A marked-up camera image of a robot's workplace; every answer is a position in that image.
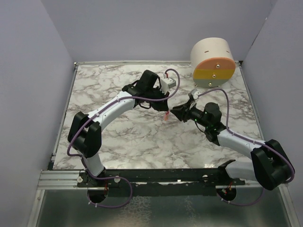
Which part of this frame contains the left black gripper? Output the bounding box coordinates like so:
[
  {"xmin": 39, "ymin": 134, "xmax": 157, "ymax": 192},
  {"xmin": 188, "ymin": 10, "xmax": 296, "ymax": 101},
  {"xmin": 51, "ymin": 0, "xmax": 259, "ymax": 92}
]
[{"xmin": 145, "ymin": 86, "xmax": 169, "ymax": 112}]

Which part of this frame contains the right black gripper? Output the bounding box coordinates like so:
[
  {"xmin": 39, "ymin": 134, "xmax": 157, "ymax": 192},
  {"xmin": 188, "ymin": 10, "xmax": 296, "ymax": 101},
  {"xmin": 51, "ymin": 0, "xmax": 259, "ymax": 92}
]
[{"xmin": 171, "ymin": 99, "xmax": 211, "ymax": 128}]

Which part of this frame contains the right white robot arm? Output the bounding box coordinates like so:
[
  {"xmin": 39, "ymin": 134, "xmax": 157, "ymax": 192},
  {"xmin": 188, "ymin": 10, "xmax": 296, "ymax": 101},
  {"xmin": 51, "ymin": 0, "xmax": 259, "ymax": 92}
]
[{"xmin": 171, "ymin": 102, "xmax": 294, "ymax": 190}]

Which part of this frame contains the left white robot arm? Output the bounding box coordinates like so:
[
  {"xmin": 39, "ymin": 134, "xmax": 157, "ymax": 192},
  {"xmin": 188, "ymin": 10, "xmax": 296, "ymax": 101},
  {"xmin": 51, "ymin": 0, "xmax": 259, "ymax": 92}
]
[{"xmin": 68, "ymin": 70, "xmax": 176, "ymax": 187}]

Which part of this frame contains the round tricolour drawer cabinet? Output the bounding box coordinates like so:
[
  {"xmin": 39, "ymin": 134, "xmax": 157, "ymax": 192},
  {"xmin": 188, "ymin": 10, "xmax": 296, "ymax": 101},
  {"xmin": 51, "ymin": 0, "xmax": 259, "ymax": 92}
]
[{"xmin": 190, "ymin": 37, "xmax": 236, "ymax": 87}]

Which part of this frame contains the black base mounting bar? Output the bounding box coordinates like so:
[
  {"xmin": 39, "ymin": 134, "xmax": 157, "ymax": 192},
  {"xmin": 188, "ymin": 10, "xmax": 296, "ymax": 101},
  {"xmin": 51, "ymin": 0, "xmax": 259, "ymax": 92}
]
[{"xmin": 48, "ymin": 163, "xmax": 247, "ymax": 197}]

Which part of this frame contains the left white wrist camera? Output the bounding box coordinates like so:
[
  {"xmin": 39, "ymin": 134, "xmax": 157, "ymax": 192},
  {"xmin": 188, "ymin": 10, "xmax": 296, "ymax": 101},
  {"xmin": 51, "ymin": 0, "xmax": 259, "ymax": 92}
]
[{"xmin": 160, "ymin": 76, "xmax": 177, "ymax": 94}]

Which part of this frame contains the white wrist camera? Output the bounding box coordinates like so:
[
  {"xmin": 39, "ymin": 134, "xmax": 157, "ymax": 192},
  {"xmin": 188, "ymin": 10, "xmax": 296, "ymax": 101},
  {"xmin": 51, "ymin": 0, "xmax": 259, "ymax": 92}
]
[
  {"xmin": 188, "ymin": 88, "xmax": 200, "ymax": 104},
  {"xmin": 160, "ymin": 76, "xmax": 177, "ymax": 94}
]

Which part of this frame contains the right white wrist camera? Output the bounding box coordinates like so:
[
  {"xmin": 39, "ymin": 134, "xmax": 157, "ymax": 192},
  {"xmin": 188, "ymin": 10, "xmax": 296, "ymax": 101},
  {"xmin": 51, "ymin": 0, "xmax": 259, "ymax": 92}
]
[{"xmin": 188, "ymin": 88, "xmax": 200, "ymax": 104}]

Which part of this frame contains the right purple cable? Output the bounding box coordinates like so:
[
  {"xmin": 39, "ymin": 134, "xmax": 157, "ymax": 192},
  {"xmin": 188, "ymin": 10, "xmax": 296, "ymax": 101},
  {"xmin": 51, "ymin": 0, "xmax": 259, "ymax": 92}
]
[{"xmin": 196, "ymin": 88, "xmax": 296, "ymax": 206}]

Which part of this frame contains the purple cable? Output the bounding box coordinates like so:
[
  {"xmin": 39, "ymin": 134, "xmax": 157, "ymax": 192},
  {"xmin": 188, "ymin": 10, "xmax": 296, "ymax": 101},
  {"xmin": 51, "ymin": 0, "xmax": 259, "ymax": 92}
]
[
  {"xmin": 196, "ymin": 88, "xmax": 296, "ymax": 206},
  {"xmin": 67, "ymin": 68, "xmax": 182, "ymax": 209}
]

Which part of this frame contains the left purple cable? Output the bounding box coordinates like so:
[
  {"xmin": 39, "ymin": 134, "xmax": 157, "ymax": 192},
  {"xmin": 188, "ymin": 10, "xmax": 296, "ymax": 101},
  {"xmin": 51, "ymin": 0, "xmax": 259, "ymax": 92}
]
[{"xmin": 67, "ymin": 68, "xmax": 182, "ymax": 209}]

